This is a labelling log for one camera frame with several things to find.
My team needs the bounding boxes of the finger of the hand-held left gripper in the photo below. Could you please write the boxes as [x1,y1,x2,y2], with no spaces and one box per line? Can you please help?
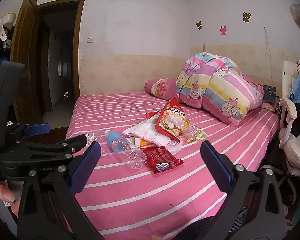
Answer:
[22,134,88,159]
[6,123,51,141]

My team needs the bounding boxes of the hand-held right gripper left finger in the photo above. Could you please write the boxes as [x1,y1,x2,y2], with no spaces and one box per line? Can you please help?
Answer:
[17,141,105,240]

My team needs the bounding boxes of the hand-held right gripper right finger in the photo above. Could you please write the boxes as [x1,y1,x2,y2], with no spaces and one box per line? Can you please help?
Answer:
[200,141,294,240]

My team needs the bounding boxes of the orange-red snack bag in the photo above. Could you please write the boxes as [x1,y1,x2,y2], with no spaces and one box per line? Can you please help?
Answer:
[155,97,187,142]

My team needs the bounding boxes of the person's left hand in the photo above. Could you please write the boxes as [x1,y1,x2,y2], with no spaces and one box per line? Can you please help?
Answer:
[0,179,22,218]

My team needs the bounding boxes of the clear plastic wrapper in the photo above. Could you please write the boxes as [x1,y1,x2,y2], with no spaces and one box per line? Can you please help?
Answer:
[85,129,107,147]

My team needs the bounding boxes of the yellow candy wrapper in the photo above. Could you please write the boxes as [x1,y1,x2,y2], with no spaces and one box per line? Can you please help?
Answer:
[187,129,207,143]

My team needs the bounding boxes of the clear plastic bottle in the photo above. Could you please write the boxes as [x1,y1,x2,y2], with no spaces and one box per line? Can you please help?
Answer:
[104,129,147,170]

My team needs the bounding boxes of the pink striped bed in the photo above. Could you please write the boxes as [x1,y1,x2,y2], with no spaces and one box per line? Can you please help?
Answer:
[65,91,280,240]

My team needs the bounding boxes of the brown wooden door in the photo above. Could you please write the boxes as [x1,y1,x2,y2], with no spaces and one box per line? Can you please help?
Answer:
[10,0,42,123]

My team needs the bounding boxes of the dark red snack packet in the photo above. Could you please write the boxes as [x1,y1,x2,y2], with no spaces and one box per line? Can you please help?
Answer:
[140,146,185,174]

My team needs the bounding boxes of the orange and white box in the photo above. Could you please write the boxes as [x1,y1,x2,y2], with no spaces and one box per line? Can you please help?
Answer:
[129,135,155,147]

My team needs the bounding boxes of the person's dark trouser leg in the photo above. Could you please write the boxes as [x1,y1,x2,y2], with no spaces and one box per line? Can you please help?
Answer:
[174,216,217,240]

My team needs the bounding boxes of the white basin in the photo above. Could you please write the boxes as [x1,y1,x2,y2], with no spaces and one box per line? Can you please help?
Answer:
[0,12,17,27]

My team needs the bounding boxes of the folded pastel cartoon quilt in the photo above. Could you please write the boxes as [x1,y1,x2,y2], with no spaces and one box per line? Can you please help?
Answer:
[175,52,265,127]

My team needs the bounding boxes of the white office chair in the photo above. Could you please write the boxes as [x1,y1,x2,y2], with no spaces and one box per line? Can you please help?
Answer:
[277,60,300,205]

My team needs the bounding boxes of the pink printed pillow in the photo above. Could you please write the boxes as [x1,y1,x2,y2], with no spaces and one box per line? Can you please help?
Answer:
[144,77,184,103]

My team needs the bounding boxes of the brown door frame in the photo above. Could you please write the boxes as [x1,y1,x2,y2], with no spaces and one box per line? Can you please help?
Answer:
[37,0,86,101]

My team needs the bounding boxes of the white wall cord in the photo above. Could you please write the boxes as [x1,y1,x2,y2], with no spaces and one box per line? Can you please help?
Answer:
[264,26,274,80]

